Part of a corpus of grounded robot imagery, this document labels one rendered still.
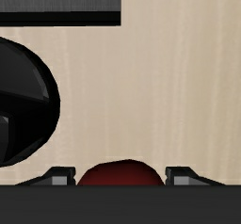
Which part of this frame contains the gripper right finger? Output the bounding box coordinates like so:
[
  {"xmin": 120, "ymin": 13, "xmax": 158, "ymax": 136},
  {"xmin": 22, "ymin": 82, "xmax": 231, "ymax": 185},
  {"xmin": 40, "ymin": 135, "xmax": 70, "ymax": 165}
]
[{"xmin": 165, "ymin": 166, "xmax": 226, "ymax": 186}]

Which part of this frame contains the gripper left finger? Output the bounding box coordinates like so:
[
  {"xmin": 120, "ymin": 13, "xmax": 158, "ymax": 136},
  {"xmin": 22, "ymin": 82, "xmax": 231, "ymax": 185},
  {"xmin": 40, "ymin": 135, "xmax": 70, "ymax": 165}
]
[{"xmin": 15, "ymin": 166, "xmax": 77, "ymax": 186}]

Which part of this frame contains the red tomato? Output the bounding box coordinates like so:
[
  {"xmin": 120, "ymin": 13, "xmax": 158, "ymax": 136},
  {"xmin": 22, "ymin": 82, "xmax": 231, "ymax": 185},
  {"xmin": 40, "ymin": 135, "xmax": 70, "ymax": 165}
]
[{"xmin": 76, "ymin": 159, "xmax": 166, "ymax": 186}]

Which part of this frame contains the stove plate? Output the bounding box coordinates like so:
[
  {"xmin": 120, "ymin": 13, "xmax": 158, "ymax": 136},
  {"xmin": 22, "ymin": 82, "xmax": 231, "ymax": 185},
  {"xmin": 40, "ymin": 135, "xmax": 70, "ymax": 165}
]
[{"xmin": 0, "ymin": 0, "xmax": 122, "ymax": 27}]

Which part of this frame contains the round black pan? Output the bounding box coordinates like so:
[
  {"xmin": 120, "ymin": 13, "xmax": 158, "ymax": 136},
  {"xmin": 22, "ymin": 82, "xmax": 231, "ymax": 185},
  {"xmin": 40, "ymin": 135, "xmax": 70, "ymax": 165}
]
[{"xmin": 0, "ymin": 36, "xmax": 61, "ymax": 168}]

